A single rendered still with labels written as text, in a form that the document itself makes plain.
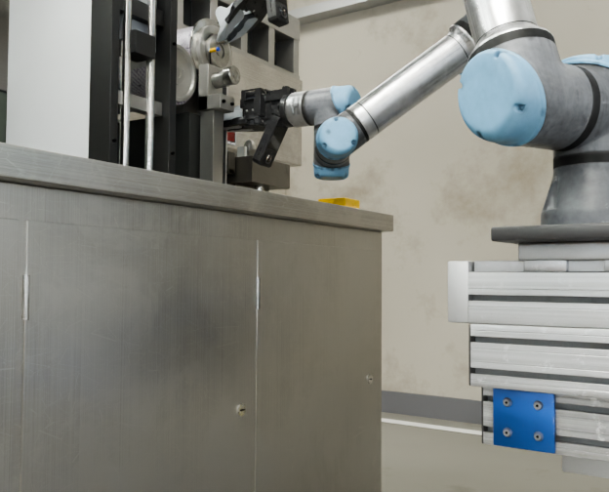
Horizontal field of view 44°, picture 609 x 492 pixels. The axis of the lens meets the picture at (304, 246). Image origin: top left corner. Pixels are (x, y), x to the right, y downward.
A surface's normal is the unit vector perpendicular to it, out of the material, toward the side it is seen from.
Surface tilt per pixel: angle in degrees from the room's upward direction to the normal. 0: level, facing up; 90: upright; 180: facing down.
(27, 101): 90
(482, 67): 97
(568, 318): 90
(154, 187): 90
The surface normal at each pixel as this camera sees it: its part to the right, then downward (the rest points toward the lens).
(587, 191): -0.47, -0.34
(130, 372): 0.85, -0.02
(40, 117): -0.52, -0.04
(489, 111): -0.85, 0.10
